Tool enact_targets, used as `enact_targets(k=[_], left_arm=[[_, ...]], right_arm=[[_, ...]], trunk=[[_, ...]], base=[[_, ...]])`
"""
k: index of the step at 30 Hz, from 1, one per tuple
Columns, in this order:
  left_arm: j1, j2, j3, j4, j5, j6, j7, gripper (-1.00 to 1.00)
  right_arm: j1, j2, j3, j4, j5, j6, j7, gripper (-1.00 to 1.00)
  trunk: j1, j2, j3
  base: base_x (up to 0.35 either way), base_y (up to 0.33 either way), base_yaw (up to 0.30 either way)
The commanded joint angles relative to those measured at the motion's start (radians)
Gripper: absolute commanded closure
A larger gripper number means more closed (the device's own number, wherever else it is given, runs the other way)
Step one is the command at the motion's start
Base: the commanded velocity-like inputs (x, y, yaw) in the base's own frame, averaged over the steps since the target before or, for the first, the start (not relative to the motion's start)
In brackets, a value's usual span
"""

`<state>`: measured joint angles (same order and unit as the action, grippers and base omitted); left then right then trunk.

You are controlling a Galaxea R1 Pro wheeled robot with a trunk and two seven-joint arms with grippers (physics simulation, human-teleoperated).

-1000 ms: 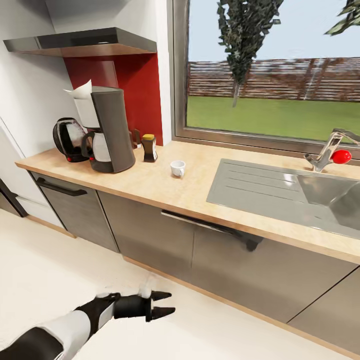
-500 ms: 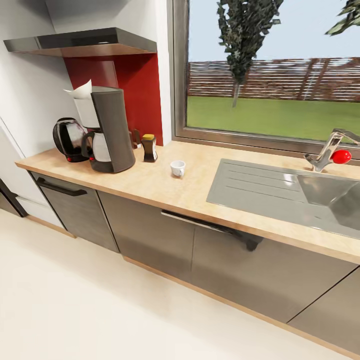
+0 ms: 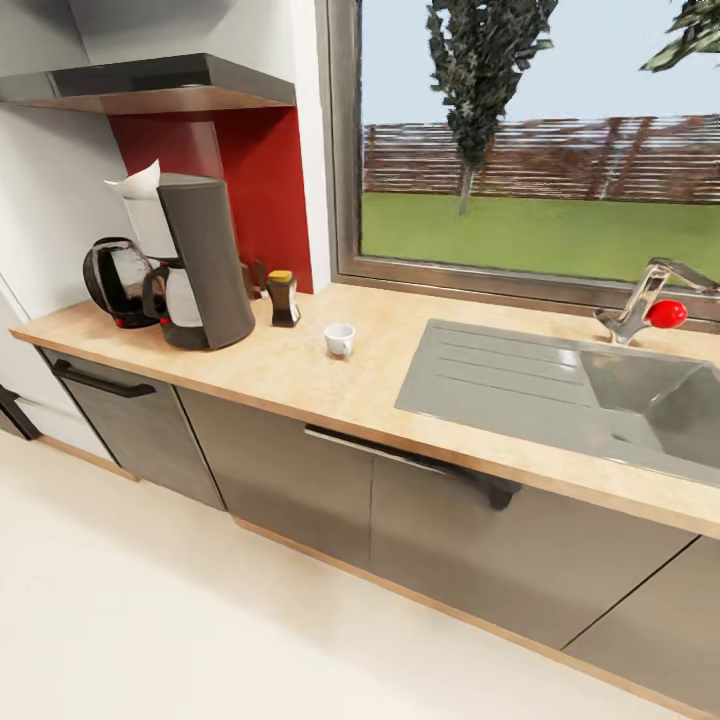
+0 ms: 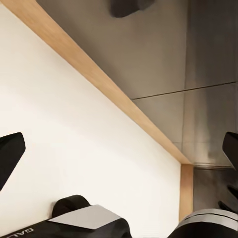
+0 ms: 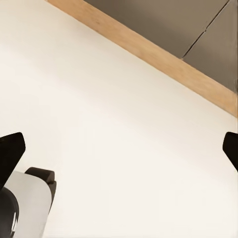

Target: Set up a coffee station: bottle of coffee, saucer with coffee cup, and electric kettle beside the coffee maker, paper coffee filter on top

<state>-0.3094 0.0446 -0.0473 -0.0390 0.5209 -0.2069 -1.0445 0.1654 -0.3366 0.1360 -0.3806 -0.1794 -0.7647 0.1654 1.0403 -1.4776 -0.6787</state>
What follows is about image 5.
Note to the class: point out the cabinet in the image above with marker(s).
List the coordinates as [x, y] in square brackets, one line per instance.
[204, 33]

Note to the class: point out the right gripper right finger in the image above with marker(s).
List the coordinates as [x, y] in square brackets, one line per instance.
[230, 147]

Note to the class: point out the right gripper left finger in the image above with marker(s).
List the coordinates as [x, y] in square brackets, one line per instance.
[12, 147]

